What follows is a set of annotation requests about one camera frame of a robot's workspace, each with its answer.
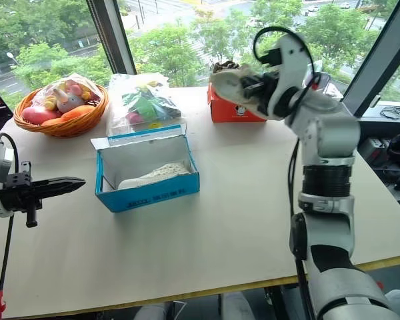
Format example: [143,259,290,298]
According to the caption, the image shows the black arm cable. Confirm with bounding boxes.
[252,26,321,303]
[0,132,21,295]

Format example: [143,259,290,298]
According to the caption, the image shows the black and red device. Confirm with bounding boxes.
[357,135,391,167]

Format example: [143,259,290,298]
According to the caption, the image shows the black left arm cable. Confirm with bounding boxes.
[0,132,21,295]

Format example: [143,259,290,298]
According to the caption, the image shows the blue cardboard shoebox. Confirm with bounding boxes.
[90,123,201,213]

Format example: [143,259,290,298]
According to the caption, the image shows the clear bag of colourful toys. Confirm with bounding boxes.
[107,73,183,137]

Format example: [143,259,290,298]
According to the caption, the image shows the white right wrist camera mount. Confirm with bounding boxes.
[259,33,317,119]

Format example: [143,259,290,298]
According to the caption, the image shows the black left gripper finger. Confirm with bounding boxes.
[31,176,87,189]
[33,185,81,201]

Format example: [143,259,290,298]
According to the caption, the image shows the orange plush toy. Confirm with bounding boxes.
[41,105,97,127]

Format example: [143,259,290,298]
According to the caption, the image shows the orange woven basket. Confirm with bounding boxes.
[13,82,111,139]

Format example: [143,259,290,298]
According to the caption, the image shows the brown crumpled item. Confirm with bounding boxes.
[212,60,243,75]

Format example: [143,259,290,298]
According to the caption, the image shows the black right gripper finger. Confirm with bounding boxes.
[241,75,265,91]
[253,94,271,115]

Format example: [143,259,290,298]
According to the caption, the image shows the black window frame post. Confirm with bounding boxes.
[85,0,138,75]

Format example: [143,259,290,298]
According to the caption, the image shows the clear bag of plush toys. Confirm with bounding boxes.
[21,73,105,127]

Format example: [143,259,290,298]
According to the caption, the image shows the orange cardboard shoebox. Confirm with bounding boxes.
[207,81,269,124]

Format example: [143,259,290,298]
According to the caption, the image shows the white knit shoe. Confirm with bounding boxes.
[117,161,193,190]
[209,63,278,119]

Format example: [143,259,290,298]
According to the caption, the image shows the grey rounded shape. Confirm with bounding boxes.
[132,301,170,320]
[219,289,255,320]

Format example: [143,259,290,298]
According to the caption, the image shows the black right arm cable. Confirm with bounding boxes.
[252,26,321,303]

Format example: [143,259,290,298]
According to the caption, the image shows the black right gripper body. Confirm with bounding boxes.
[249,71,281,116]

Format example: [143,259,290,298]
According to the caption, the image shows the grey unicorn plush toy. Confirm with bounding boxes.
[51,84,85,113]

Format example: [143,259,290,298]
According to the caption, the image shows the pink plush toy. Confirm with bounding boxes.
[21,105,63,124]

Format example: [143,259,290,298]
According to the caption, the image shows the dark grey window frame post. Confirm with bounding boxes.
[341,0,400,118]

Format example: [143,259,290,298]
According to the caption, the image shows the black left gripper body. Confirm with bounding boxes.
[0,161,43,229]

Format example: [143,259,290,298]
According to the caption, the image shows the coiled thin black cable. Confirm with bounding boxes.
[379,105,400,121]

